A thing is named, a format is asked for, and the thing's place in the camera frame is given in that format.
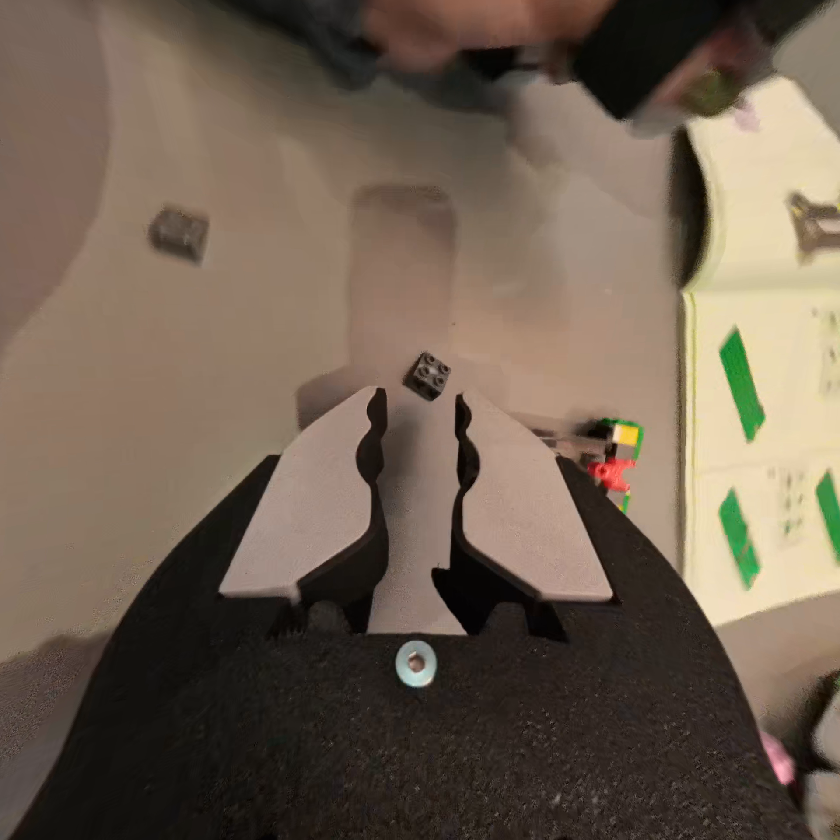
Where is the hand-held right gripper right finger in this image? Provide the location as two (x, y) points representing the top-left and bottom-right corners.
(430, 390), (615, 643)

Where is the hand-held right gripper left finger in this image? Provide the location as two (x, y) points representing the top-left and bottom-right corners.
(218, 386), (391, 636)

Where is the dark grey square brick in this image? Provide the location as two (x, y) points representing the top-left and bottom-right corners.
(402, 352), (452, 401)
(147, 205), (211, 265)

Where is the grey desk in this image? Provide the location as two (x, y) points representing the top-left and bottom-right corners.
(0, 0), (840, 840)

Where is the person's left hand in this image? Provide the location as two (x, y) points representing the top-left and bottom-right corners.
(361, 0), (618, 73)

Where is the green yellow red brick model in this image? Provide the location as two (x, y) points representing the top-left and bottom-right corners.
(532, 417), (645, 516)

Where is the pale green instruction booklet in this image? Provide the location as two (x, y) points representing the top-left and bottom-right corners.
(676, 75), (840, 627)

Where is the pink pig brick figure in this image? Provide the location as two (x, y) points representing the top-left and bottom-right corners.
(758, 731), (798, 787)

